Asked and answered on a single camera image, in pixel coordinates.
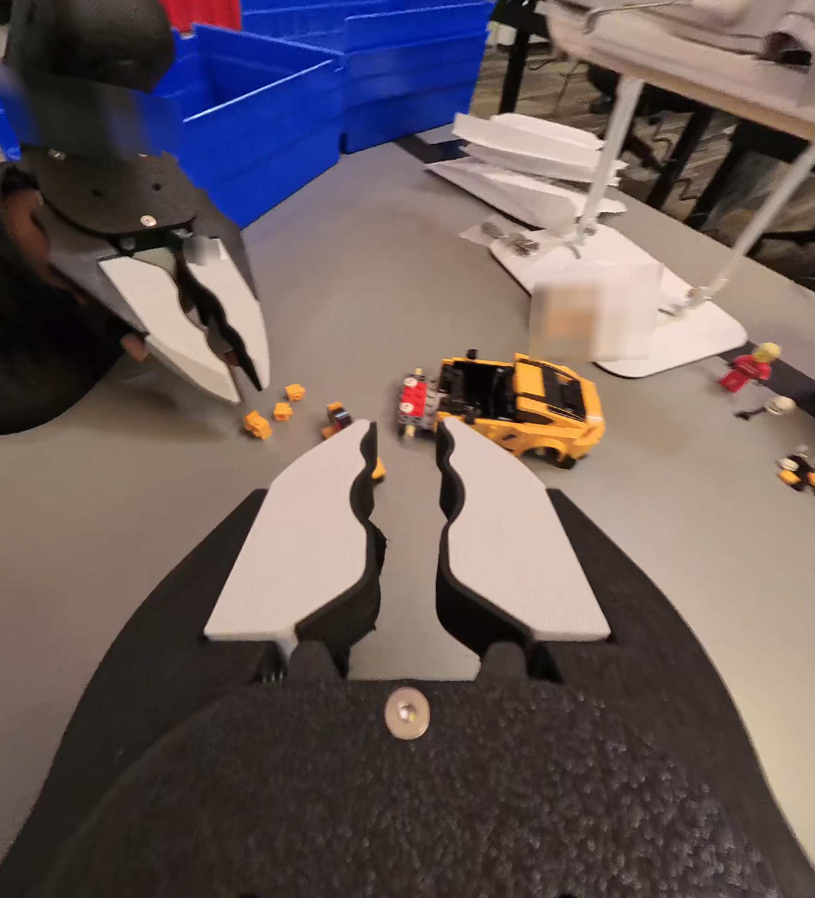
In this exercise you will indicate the small orange black lego assembly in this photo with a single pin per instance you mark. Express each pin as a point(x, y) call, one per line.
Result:
point(800, 477)

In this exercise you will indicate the blue plastic bin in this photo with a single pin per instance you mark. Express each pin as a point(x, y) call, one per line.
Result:
point(414, 84)
point(379, 10)
point(260, 126)

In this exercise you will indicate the person's left hand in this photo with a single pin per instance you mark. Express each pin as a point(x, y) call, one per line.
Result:
point(28, 238)

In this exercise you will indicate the orange lego car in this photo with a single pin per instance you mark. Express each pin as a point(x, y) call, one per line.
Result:
point(540, 407)

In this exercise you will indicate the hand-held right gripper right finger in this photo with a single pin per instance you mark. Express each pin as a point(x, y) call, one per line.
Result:
point(526, 554)

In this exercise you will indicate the white book stand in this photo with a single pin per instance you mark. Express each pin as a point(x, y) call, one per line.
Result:
point(695, 330)

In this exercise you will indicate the red plastic bin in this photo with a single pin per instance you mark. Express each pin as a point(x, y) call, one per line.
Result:
point(204, 12)

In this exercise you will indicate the small black lego wrench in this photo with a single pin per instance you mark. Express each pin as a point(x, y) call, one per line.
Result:
point(779, 405)

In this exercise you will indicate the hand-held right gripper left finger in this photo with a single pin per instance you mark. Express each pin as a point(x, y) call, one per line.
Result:
point(295, 547)

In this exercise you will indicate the black red orange lego subassembly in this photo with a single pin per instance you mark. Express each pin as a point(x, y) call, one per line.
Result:
point(337, 419)

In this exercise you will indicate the red lego minifigure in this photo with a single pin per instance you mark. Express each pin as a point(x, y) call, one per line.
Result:
point(747, 368)

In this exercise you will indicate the clear bag of small parts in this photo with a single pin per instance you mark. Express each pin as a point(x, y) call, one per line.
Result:
point(512, 238)

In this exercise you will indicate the white instruction booklet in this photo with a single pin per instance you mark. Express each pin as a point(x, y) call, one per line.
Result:
point(730, 28)

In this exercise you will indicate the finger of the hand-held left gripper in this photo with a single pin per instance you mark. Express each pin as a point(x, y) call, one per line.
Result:
point(162, 316)
point(239, 309)

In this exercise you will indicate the small orange lego brick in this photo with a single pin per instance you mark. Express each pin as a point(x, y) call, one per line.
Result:
point(282, 412)
point(295, 393)
point(264, 429)
point(251, 422)

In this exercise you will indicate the white paper bag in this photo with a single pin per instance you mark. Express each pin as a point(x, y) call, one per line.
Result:
point(526, 130)
point(554, 165)
point(519, 196)

